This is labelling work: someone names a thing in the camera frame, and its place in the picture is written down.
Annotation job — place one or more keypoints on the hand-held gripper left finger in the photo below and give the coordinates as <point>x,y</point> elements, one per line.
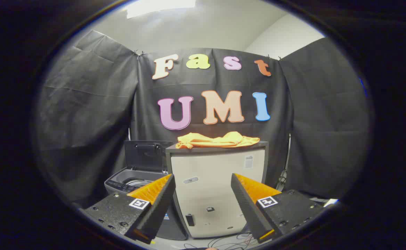
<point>161,205</point>

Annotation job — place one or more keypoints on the black backdrop cloth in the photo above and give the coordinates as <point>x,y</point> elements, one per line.
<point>84,114</point>

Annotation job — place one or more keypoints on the white cabinet with grey top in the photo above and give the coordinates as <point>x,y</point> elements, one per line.
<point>210,191</point>

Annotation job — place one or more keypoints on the orange shirt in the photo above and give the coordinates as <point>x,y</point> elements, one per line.
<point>217,140</point>

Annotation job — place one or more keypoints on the grey washing machine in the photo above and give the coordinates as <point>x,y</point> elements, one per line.
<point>119,184</point>

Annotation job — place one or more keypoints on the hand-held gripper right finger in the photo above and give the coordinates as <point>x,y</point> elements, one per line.
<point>246,205</point>

